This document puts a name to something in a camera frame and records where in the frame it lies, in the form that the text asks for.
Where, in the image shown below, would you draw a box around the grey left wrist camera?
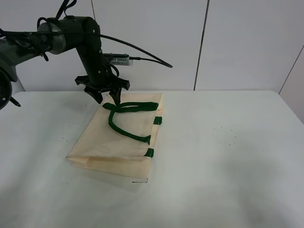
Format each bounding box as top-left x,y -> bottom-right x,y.
103,53 -> 133,66

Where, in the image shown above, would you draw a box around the cream linen bag green handles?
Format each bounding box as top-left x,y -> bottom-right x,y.
67,93 -> 163,180

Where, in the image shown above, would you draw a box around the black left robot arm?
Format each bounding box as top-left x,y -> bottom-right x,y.
0,16 -> 130,108

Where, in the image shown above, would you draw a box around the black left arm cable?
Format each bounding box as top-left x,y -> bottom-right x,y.
35,0 -> 173,69

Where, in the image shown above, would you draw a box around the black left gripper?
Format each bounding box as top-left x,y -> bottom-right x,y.
75,45 -> 130,106

